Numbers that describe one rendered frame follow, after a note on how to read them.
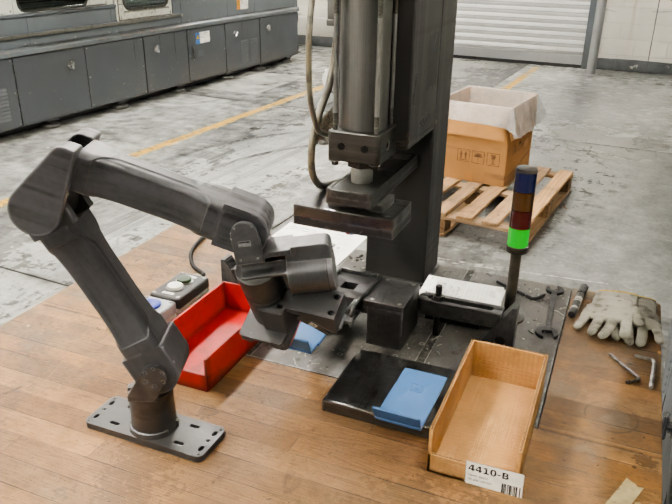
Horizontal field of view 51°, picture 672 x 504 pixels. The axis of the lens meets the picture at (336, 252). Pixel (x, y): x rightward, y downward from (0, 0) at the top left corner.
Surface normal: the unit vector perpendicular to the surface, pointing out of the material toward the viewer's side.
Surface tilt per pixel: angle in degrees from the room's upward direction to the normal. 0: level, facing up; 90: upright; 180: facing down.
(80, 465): 0
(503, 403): 0
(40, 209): 90
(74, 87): 90
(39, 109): 90
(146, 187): 87
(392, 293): 0
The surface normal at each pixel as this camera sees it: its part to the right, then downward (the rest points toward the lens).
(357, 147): -0.39, 0.37
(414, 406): 0.01, -0.91
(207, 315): 0.92, 0.17
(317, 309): -0.14, -0.59
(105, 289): 0.01, 0.39
